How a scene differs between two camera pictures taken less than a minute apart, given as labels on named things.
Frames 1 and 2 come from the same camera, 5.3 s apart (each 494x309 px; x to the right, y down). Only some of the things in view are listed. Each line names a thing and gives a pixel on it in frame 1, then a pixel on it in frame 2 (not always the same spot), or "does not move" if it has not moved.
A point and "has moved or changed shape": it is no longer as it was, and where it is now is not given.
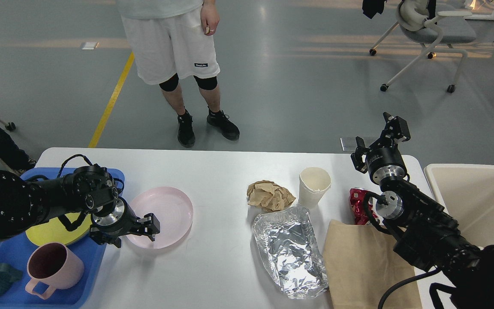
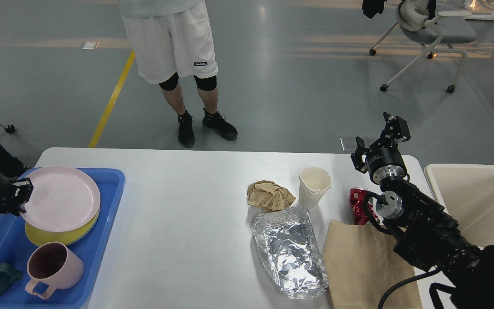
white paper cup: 314,182 does not move
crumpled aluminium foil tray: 287,237 does not move
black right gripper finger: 358,156 does not move
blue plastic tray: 13,249 does not move
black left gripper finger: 149,225 → 21,190
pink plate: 173,207 has moved or changed shape
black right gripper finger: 396,130 does not move
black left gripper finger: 102,237 → 15,209
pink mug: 54,264 does not move
